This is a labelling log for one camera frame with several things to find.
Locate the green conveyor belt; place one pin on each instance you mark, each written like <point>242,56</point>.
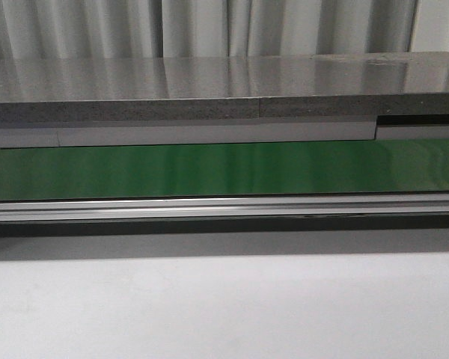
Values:
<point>200,170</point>

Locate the white curtain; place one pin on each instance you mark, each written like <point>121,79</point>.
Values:
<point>155,29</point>

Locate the grey stone counter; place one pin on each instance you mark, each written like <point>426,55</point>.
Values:
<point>130,101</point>

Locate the aluminium conveyor frame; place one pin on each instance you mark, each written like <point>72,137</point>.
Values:
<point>223,207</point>

